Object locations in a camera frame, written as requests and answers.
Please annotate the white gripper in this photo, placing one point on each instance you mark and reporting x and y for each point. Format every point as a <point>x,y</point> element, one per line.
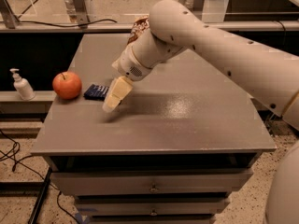
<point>130,64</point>

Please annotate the red apple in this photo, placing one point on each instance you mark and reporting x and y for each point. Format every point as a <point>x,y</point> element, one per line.
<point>67,85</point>

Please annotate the left metal bracket post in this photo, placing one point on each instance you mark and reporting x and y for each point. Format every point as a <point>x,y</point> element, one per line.
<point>77,10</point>

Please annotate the blue rxbar blueberry wrapper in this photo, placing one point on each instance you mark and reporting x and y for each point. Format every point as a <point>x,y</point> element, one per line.
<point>96,92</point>

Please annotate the far left metal bracket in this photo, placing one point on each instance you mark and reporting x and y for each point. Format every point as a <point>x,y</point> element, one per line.
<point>9,18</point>

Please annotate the white pump bottle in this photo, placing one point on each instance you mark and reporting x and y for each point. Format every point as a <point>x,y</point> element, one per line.
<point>22,85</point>

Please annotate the top grey drawer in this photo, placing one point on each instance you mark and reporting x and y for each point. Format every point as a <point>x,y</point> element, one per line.
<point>129,183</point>

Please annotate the brown yellow chip bag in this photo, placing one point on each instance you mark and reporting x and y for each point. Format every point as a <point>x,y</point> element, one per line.
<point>139,27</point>

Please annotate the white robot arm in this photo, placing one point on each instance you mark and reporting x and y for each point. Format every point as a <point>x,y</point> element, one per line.
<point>269,75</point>

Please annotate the grey drawer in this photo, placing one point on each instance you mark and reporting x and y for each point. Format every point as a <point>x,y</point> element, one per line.
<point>152,206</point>
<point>129,183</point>

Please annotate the grey drawer cabinet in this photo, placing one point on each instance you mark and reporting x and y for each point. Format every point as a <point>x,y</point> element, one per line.
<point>185,116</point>

